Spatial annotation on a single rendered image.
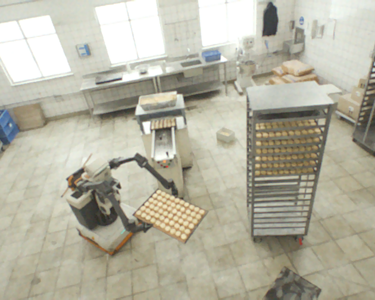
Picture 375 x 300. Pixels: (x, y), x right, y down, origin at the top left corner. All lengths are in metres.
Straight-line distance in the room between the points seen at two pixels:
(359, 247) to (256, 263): 1.18
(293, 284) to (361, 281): 0.68
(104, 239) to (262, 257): 1.89
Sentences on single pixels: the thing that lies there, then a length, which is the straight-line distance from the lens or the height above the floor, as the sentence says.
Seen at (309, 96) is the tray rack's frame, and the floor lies 1.82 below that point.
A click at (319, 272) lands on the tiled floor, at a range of 3.47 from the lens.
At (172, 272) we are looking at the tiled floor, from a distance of 3.41.
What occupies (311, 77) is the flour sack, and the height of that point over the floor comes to 0.52.
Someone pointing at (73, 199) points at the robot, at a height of 0.81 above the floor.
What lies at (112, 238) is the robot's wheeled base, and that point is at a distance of 3.56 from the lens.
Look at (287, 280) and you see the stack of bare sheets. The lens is 3.34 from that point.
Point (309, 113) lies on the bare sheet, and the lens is 2.61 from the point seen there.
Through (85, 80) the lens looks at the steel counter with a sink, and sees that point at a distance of 7.07.
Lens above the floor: 2.91
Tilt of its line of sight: 35 degrees down
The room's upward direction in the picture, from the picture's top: 9 degrees counter-clockwise
